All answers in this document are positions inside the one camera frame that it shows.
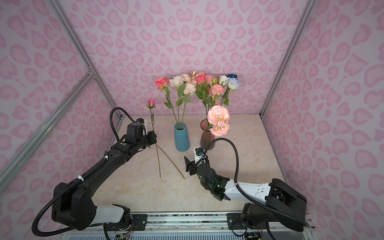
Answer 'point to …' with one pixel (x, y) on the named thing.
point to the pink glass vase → (206, 137)
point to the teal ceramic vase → (182, 141)
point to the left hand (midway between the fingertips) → (157, 132)
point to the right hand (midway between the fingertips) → (190, 154)
